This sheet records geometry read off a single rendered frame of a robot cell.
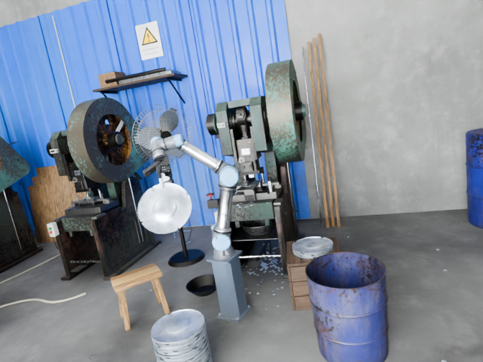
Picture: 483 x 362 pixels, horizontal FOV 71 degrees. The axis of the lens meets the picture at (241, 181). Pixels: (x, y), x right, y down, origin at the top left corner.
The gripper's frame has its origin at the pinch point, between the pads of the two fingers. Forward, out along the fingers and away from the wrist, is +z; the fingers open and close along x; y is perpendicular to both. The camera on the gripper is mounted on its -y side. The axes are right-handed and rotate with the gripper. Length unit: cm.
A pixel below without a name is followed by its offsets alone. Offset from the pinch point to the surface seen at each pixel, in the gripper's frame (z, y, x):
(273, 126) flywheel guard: -47, 85, 19
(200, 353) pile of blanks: 81, 3, 40
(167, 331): 66, -11, 38
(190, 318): 62, 1, 43
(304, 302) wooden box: 64, 77, 77
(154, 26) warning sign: -283, 22, 71
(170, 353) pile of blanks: 77, -11, 35
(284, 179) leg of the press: -51, 108, 98
